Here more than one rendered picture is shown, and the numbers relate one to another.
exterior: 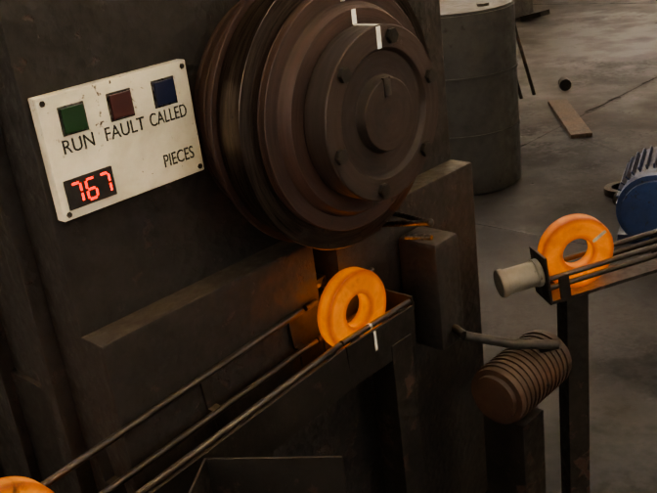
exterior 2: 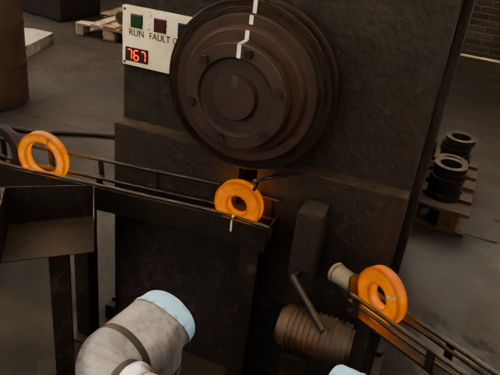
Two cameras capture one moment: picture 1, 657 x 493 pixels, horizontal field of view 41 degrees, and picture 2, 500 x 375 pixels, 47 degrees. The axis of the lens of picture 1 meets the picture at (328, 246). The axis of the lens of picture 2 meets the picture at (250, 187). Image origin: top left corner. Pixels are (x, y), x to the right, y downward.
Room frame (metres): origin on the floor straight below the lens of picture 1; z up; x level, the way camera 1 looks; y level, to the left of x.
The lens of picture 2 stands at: (0.76, -1.40, 1.61)
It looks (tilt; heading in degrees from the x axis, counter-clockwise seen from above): 28 degrees down; 62
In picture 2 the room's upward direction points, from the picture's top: 7 degrees clockwise
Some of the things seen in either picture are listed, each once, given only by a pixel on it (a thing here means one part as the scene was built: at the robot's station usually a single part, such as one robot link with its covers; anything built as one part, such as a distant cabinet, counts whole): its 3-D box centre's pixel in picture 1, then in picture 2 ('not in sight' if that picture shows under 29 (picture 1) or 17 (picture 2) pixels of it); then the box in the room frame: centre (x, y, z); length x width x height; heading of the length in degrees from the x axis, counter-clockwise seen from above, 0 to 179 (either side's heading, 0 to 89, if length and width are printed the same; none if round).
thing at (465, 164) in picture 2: not in sight; (379, 149); (3.00, 1.18, 0.22); 1.20 x 0.81 x 0.44; 132
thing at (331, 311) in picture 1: (352, 308); (238, 203); (1.45, -0.03, 0.74); 0.16 x 0.03 x 0.16; 132
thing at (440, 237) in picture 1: (430, 288); (309, 240); (1.62, -0.20, 0.68); 0.11 x 0.08 x 0.24; 44
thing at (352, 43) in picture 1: (376, 112); (236, 95); (1.37, -0.11, 1.11); 0.28 x 0.06 x 0.28; 134
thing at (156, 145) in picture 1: (123, 137); (161, 42); (1.29, 0.28, 1.15); 0.26 x 0.02 x 0.18; 134
